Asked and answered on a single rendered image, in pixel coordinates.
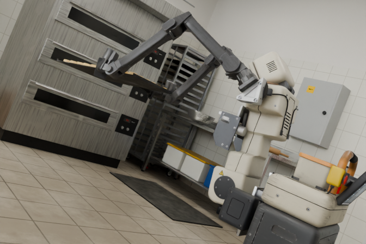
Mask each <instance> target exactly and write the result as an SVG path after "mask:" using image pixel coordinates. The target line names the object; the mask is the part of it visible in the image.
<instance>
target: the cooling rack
mask: <svg viewBox="0 0 366 244"><path fill-rule="evenodd" d="M172 47H174V48H175V52H174V54H173V57H172V60H173V58H174V56H175V53H176V51H177V50H179V51H181V52H183V53H184V54H183V55H182V58H181V61H180V63H179V66H178V68H177V71H176V73H175V75H174V78H173V80H172V82H174V83H175V81H176V78H177V76H178V73H179V71H180V69H181V66H182V64H183V61H184V59H185V56H186V55H188V56H190V57H192V58H194V59H196V60H198V61H200V62H204V61H203V60H202V59H200V58H198V57H196V56H195V55H193V54H191V53H189V52H188V50H191V51H192V52H194V53H196V54H198V55H200V56H201V57H203V58H206V57H207V56H205V55H203V54H202V53H200V52H198V51H196V50H195V49H193V48H191V47H189V46H186V45H179V44H172ZM172 60H171V61H170V64H169V67H168V69H167V72H166V74H165V76H164V79H163V81H162V84H161V86H162V85H163V83H164V80H165V78H166V75H167V73H168V70H169V68H170V65H171V63H172ZM156 100H157V97H156V99H155V101H154V104H153V106H152V108H151V111H150V113H149V116H148V118H147V121H146V123H145V125H144V128H143V131H142V133H141V136H140V138H139V141H140V140H141V137H142V134H143V132H144V129H145V127H146V125H147V122H148V120H149V117H150V115H151V112H152V110H153V108H154V105H155V102H156ZM166 103H167V101H166V100H164V103H163V105H162V108H161V110H160V112H159V115H158V117H157V120H156V123H155V125H154V127H153V130H152V132H151V135H150V137H149V140H148V142H147V145H146V147H145V149H144V152H143V153H141V152H137V151H136V149H137V147H138V144H139V141H138V143H137V145H136V148H135V150H131V149H130V150H129V153H128V155H127V157H130V155H131V154H132V155H133V156H135V157H137V158H138V159H140V160H141V161H143V162H144V161H145V158H146V156H147V154H146V153H147V150H148V147H149V145H150V142H151V140H152V138H153V135H154V133H155V130H156V128H157V125H158V122H159V121H160V118H161V115H162V113H163V112H161V111H162V109H164V108H165V106H166ZM143 162H142V163H143ZM149 163H152V164H156V165H159V166H163V167H165V166H164V165H162V164H160V163H158V162H157V161H155V160H153V159H152V158H150V159H149ZM168 170H170V169H168ZM171 173H172V170H170V171H169V173H168V174H170V175H171Z"/></svg>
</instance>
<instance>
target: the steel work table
mask: <svg viewBox="0 0 366 244"><path fill-rule="evenodd" d="M161 112H163V113H164V114H163V116H162V119H161V121H160V124H159V126H158V128H157V131H156V133H155V136H154V139H153V141H152V144H151V146H150V148H149V151H148V153H147V156H146V158H145V161H144V163H143V166H142V168H141V171H143V172H144V171H145V169H146V167H147V164H148V162H149V159H150V158H152V159H153V160H155V161H157V162H158V163H160V164H162V165H164V166H165V167H167V168H169V169H170V170H172V171H174V172H175V175H174V179H175V180H176V179H177V178H178V176H179V175H181V176H182V177H184V178H185V179H187V180H189V181H190V182H192V183H194V184H196V185H197V186H199V187H201V188H202V189H204V190H206V191H209V188H207V187H205V186H204V184H203V183H201V182H197V181H195V180H193V179H192V178H190V177H189V176H187V175H185V174H183V173H182V172H181V171H180V170H176V169H175V168H173V167H171V166H169V165H168V164H166V163H164V162H163V161H162V159H160V158H156V157H152V156H151V154H152V152H153V149H154V147H155V144H156V142H157V139H158V137H159V134H160V132H161V130H162V127H163V124H164V122H165V119H166V117H167V115H171V116H173V117H175V118H178V119H180V120H183V121H185V122H187V123H190V124H192V125H194V128H193V131H192V133H191V136H190V138H189V140H188V143H187V145H186V149H188V150H189V148H190V146H191V143H192V141H193V138H194V135H195V134H196V131H197V128H198V127H199V128H201V129H204V130H207V131H209V132H212V133H214V131H215V128H216V126H217V123H214V122H212V123H211V124H209V125H201V124H198V123H196V122H193V121H191V120H188V119H186V118H183V117H181V116H179V115H176V114H174V113H171V112H169V111H166V110H164V109H162V111H161ZM270 146H271V147H273V148H276V149H278V150H280V152H281V153H284V154H286V155H289V157H286V158H288V159H290V160H292V161H290V160H287V159H285V158H282V157H280V156H283V155H280V156H277V155H275V154H273V153H270V152H269V154H268V157H267V159H265V160H266V161H265V165H264V170H263V174H262V177H261V179H260V184H259V187H260V185H261V183H262V180H263V178H264V175H265V173H266V170H267V168H268V166H269V163H270V161H271V158H275V159H276V160H280V161H282V162H285V163H287V164H290V165H292V166H295V167H297V164H298V161H299V158H300V156H299V155H298V154H296V153H294V152H291V151H288V150H285V149H283V148H280V147H277V146H275V145H272V144H271V145H270ZM283 157H285V156H283Z"/></svg>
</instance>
